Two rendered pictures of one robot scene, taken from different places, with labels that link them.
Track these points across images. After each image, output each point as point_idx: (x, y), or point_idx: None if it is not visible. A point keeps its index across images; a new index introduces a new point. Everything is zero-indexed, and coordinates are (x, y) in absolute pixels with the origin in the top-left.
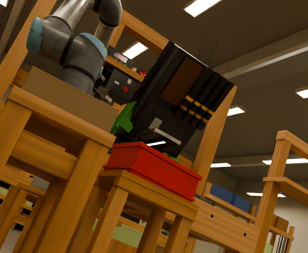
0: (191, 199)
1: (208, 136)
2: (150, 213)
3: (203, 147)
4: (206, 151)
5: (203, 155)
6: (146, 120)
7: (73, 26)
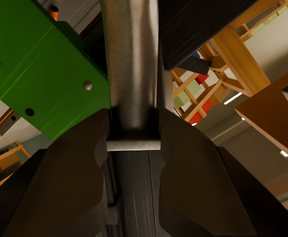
0: None
1: (242, 76)
2: None
3: (237, 59)
4: (226, 58)
5: (222, 51)
6: None
7: None
